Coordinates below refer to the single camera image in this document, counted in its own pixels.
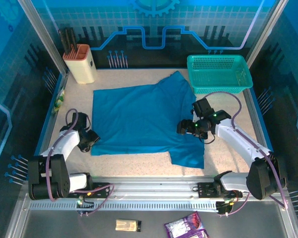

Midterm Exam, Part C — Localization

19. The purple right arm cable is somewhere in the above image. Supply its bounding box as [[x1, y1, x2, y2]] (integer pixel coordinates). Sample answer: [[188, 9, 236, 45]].
[[203, 91, 289, 217]]

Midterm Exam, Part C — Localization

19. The beige wrapped packet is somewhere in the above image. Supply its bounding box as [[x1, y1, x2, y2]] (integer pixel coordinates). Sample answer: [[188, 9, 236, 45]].
[[115, 219, 142, 233]]

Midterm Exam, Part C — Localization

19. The teal plastic mesh basket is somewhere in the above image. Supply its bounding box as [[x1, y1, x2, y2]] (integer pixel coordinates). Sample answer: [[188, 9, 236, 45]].
[[186, 54, 253, 95]]

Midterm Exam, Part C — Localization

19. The slotted aluminium strip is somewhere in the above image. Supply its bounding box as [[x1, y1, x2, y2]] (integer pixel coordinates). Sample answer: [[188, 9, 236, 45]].
[[28, 200, 221, 212]]

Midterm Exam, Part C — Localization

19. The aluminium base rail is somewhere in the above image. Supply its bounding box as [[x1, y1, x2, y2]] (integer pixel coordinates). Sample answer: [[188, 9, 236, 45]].
[[22, 176, 289, 200]]

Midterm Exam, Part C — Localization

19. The black utensil handle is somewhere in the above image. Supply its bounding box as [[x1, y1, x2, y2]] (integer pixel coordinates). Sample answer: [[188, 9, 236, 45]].
[[58, 29, 68, 56], [69, 27, 79, 52], [64, 28, 74, 54]]

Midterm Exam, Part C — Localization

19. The green yellow packet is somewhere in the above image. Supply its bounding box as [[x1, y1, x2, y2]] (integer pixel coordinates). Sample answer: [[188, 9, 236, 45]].
[[51, 85, 66, 115]]

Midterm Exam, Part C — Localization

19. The aluminium frame post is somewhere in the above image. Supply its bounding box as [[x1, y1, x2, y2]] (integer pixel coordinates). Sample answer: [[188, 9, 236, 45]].
[[245, 0, 289, 68], [16, 0, 71, 76]]

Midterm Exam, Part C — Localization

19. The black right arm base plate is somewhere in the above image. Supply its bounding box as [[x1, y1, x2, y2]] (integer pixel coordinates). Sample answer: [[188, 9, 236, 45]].
[[197, 182, 241, 199]]

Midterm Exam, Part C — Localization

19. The blue t-shirt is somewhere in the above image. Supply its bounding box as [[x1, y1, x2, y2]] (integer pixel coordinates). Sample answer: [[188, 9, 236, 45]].
[[90, 70, 206, 170]]

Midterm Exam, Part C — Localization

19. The purple snack bag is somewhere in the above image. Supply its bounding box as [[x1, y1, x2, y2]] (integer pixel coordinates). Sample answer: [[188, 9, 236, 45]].
[[163, 211, 211, 238]]

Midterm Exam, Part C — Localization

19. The cream utensil holder orange rim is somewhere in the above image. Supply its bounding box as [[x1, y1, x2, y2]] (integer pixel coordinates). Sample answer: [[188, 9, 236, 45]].
[[62, 44, 97, 84]]

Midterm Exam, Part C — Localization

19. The thin black right gripper cable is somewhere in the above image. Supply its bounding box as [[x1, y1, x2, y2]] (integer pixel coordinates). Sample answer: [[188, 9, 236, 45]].
[[200, 134, 217, 145]]

